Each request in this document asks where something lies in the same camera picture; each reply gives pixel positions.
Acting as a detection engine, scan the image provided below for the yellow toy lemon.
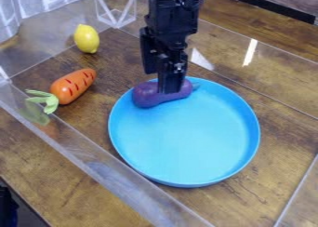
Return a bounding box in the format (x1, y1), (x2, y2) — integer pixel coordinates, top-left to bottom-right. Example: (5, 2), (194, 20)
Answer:
(73, 24), (99, 54)

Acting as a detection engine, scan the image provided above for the clear acrylic front barrier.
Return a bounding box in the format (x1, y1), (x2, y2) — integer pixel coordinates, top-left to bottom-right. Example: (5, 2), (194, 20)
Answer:
(0, 78), (214, 227)

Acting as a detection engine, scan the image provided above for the purple toy eggplant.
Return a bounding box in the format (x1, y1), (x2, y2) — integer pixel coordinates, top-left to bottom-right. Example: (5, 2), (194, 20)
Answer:
(132, 79), (200, 108)

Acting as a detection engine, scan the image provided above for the blue round tray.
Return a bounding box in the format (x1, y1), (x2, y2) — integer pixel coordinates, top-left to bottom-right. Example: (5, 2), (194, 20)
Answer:
(108, 77), (260, 188)

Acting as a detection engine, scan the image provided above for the clear acrylic corner bracket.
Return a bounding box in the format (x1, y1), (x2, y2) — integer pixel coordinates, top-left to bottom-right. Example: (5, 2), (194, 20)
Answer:
(95, 0), (136, 29)

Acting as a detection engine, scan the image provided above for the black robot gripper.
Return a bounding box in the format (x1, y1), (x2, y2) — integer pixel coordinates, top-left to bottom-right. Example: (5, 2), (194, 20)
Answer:
(139, 0), (200, 94)

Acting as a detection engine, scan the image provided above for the orange toy carrot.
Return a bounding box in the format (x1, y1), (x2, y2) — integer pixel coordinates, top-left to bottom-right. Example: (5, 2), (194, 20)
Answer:
(24, 68), (97, 115)

